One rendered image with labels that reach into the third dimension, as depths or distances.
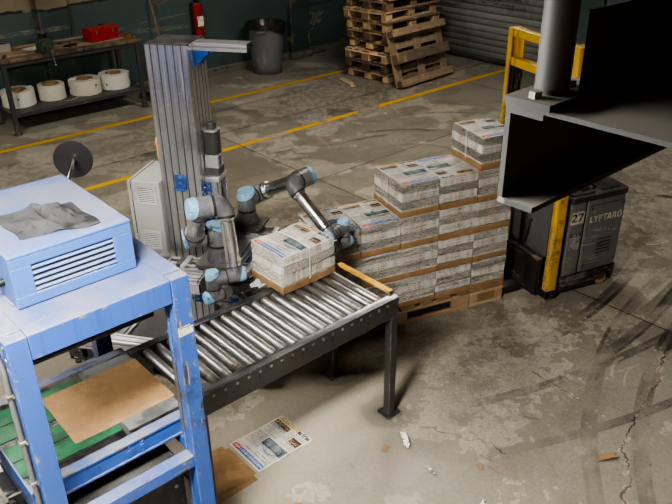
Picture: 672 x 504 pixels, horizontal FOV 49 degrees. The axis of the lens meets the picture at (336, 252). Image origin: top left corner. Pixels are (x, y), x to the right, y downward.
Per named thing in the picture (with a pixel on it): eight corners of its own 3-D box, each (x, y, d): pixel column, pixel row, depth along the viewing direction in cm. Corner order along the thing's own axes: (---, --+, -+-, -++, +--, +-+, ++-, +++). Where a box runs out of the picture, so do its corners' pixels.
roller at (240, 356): (206, 328, 382) (205, 320, 380) (259, 369, 351) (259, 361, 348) (197, 332, 379) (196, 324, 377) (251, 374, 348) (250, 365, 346)
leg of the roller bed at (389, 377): (388, 407, 440) (391, 311, 408) (395, 411, 436) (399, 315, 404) (381, 411, 436) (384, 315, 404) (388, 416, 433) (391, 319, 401)
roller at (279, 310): (266, 301, 405) (265, 294, 402) (321, 338, 373) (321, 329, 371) (259, 305, 402) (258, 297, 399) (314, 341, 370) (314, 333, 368)
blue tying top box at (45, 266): (71, 216, 317) (62, 173, 307) (138, 266, 277) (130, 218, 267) (-39, 250, 290) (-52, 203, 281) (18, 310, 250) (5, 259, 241)
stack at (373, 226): (300, 318, 526) (296, 213, 487) (441, 283, 567) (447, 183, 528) (321, 347, 495) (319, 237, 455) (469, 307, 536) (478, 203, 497)
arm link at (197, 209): (208, 248, 430) (217, 211, 381) (183, 252, 426) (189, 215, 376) (204, 229, 434) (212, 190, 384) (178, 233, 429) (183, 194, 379)
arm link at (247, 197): (233, 209, 473) (231, 189, 466) (247, 202, 482) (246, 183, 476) (247, 213, 466) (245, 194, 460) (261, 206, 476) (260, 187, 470)
